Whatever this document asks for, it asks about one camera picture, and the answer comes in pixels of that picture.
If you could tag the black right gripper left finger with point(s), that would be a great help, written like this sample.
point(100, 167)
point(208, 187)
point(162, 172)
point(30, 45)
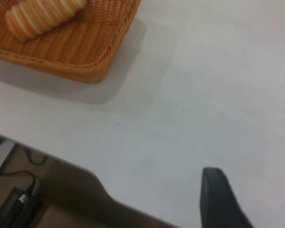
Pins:
point(218, 204)

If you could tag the orange woven wicker basket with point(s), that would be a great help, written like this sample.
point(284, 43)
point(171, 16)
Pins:
point(69, 50)

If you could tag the striped oblong bread roll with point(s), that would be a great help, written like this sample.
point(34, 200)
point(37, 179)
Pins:
point(40, 16)

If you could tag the black device under table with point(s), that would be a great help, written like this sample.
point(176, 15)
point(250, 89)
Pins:
point(12, 211)

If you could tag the white box under table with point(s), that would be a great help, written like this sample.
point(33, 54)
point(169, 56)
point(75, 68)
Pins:
point(1, 158)

